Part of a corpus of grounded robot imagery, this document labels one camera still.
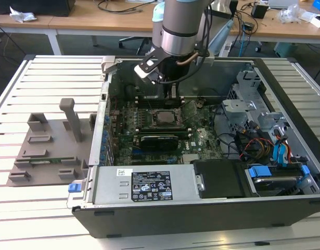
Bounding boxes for black computer box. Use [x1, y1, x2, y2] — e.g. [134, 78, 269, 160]
[0, 0, 76, 17]

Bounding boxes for silver power supply with label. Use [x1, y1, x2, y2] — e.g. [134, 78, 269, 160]
[83, 164, 203, 207]

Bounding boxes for yellow red power wires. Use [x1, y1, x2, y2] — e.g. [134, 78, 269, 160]
[240, 137, 274, 160]

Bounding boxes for grey plastic parts rack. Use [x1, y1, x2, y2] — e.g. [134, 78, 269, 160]
[5, 97, 99, 188]

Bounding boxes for crumpled white paper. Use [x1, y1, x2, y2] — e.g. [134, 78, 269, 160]
[9, 6, 37, 23]

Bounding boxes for black open PC case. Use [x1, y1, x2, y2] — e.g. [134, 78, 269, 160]
[67, 56, 320, 239]

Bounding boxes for small black box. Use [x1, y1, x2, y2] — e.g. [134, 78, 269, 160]
[250, 4, 268, 19]

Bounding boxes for hard disk in blue carrier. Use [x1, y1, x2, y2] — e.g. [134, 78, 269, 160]
[245, 163, 311, 197]

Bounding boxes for blue flat wire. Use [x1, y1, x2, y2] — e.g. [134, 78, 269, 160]
[273, 142, 288, 167]

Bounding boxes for red flat wire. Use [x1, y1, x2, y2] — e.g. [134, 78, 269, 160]
[284, 140, 293, 165]

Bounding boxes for CPU socket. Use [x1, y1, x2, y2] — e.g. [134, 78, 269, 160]
[148, 107, 182, 129]

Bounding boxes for silver CPU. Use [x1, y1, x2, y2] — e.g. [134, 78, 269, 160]
[156, 110, 177, 124]

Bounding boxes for green motherboard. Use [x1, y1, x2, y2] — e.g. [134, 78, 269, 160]
[107, 97, 225, 166]

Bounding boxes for black office chair base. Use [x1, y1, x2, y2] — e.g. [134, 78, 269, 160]
[119, 36, 153, 56]

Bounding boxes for black graphics card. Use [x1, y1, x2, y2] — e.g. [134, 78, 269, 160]
[133, 133, 180, 152]

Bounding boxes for grey flat device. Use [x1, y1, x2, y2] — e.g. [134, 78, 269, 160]
[267, 0, 298, 8]

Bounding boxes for metal socket cover frame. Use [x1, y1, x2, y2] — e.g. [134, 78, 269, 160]
[178, 100, 199, 123]

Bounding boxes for small silver heatsink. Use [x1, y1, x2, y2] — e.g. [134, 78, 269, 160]
[182, 153, 200, 165]

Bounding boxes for black expansion slot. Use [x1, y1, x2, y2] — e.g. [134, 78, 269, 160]
[131, 152, 183, 164]

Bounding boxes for pale blue teach pendant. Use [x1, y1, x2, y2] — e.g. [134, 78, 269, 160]
[208, 20, 234, 54]

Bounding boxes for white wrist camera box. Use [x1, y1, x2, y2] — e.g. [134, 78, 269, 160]
[134, 46, 165, 84]

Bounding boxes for teal box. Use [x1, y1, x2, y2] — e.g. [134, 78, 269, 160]
[274, 41, 299, 58]

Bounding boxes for grey case release handle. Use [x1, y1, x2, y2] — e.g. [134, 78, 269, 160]
[100, 56, 117, 75]

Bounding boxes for clear plastic bag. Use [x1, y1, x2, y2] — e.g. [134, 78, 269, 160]
[276, 4, 314, 24]

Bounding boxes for black RAM slot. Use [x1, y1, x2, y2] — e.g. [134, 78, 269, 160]
[135, 101, 185, 109]
[135, 127, 193, 133]
[135, 95, 185, 103]
[135, 131, 193, 139]

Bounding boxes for green RAM stick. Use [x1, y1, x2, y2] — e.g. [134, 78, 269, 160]
[29, 157, 74, 165]

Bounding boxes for silver metal disk bay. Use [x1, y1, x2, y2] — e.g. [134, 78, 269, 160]
[221, 69, 292, 136]

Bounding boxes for wooden desk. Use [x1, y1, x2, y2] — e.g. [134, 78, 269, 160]
[0, 13, 62, 55]
[48, 0, 320, 45]

